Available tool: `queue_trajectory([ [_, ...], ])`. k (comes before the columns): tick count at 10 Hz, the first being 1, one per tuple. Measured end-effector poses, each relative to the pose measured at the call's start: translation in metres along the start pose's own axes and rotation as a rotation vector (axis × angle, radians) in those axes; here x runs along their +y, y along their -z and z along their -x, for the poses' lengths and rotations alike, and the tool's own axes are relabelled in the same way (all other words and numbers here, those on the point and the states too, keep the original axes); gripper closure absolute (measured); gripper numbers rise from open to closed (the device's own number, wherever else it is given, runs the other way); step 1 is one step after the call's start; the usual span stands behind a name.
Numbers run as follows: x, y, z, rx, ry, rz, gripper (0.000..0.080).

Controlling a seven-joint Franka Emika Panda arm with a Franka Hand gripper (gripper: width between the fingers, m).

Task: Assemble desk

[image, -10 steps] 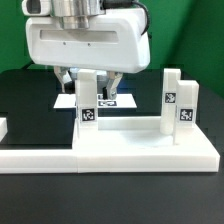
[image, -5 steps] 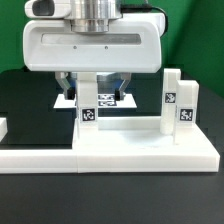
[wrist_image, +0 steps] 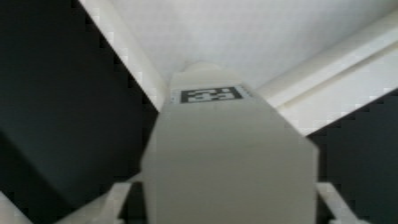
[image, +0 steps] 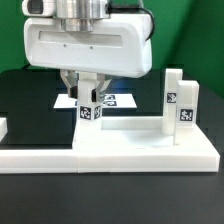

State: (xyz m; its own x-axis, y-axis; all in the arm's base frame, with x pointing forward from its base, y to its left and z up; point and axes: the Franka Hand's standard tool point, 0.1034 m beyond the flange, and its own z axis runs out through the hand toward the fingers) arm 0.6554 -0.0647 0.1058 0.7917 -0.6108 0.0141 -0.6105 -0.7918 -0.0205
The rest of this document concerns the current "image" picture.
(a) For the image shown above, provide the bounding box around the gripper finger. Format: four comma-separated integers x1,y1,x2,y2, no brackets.
60,70,78,98
91,74,111,102

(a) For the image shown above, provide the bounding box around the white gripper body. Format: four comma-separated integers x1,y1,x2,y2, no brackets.
24,14,152,78

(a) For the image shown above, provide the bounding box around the white desk tabletop tray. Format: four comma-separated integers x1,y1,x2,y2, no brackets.
72,116,220,173

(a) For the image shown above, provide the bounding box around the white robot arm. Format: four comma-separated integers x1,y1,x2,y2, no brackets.
22,0,155,78

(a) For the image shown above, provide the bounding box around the fiducial marker sheet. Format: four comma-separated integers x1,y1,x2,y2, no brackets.
54,94,137,109

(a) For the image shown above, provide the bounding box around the white block at left edge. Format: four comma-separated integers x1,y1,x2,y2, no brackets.
0,117,7,142

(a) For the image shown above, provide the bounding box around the white L-shaped fence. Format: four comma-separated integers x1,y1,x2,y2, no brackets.
0,149,78,174

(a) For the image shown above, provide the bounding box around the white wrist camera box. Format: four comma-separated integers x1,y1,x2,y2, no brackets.
22,0,56,17

